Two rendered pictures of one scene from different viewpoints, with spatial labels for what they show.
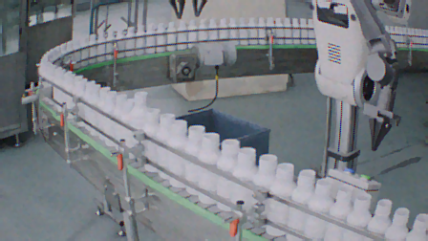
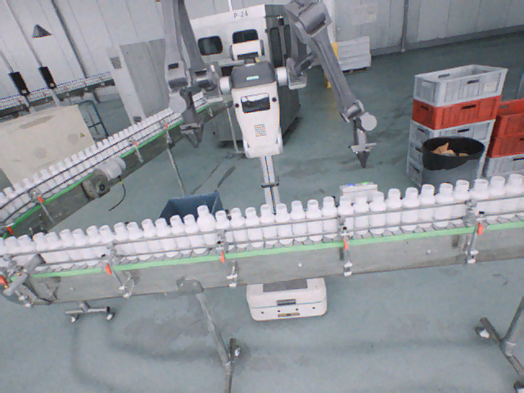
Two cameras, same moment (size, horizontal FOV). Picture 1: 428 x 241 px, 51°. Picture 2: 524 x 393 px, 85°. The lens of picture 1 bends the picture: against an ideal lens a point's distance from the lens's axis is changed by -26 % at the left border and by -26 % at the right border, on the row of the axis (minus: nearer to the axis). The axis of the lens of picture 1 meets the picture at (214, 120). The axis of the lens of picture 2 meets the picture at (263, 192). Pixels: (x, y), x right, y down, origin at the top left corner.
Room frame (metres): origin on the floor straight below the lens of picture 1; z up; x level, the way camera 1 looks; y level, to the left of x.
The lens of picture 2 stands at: (0.64, 0.67, 1.75)
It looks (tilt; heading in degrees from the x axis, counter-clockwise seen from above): 30 degrees down; 316
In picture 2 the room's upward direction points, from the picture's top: 10 degrees counter-clockwise
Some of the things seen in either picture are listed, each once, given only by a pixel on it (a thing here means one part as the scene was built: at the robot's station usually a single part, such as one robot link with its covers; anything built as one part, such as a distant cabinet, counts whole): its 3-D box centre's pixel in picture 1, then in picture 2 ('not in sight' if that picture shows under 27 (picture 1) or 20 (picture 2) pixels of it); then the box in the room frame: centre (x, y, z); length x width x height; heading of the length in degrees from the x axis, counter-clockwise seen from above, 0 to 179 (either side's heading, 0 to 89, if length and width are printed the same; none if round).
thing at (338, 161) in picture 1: (336, 199); (273, 206); (1.71, -0.45, 0.74); 0.11 x 0.11 x 0.40; 39
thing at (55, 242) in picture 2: (62, 90); (60, 250); (1.97, 0.61, 1.08); 0.06 x 0.06 x 0.17
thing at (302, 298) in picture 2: not in sight; (283, 264); (1.70, -0.44, 0.24); 0.68 x 0.53 x 0.41; 129
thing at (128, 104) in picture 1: (130, 128); (195, 233); (1.51, 0.23, 1.08); 0.06 x 0.06 x 0.17
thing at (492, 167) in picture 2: not in sight; (503, 156); (0.67, -3.11, 0.11); 0.61 x 0.41 x 0.22; 42
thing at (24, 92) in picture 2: not in sight; (19, 84); (7.62, -0.54, 1.55); 0.17 x 0.15 x 0.42; 111
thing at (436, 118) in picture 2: not in sight; (453, 108); (1.15, -2.59, 0.78); 0.61 x 0.41 x 0.22; 46
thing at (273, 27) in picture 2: not in sight; (252, 77); (4.38, -3.25, 1.00); 1.60 x 1.30 x 2.00; 111
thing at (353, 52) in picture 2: not in sight; (346, 55); (5.41, -8.99, 0.50); 1.24 x 1.03 x 1.00; 42
